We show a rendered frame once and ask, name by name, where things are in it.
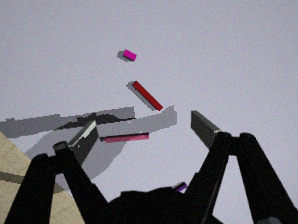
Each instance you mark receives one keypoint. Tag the pink rod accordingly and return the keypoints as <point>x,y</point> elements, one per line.
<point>127,137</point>

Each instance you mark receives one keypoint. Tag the dark red rod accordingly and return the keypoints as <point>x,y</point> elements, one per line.
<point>148,96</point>

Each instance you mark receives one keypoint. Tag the small magenta block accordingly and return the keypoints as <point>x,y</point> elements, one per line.
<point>129,55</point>

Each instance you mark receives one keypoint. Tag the purple rod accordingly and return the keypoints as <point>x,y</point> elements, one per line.
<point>180,187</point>

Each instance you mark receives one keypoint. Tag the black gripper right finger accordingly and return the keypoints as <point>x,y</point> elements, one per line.
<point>268,200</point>

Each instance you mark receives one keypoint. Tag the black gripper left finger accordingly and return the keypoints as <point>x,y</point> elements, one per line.
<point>33,201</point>

